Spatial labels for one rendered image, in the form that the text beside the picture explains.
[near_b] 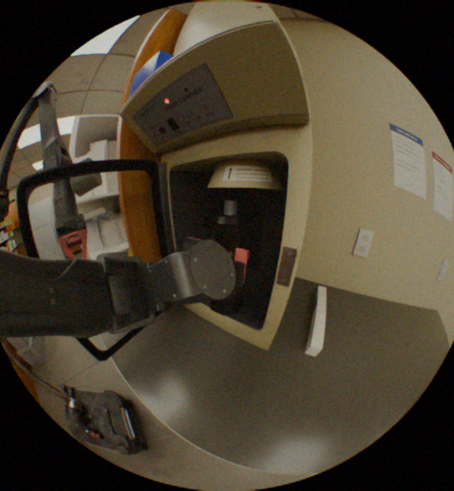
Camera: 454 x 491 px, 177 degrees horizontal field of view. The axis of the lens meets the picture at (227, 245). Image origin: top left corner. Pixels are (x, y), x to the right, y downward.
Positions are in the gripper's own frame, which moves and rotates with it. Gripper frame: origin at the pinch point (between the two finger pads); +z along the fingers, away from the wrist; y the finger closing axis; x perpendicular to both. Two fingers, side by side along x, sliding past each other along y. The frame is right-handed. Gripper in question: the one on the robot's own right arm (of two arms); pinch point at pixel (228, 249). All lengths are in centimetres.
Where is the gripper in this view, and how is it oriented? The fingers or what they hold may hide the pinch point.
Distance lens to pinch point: 32.5
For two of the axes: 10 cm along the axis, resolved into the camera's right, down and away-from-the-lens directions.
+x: -0.4, 9.4, 3.3
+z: 5.0, -2.7, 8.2
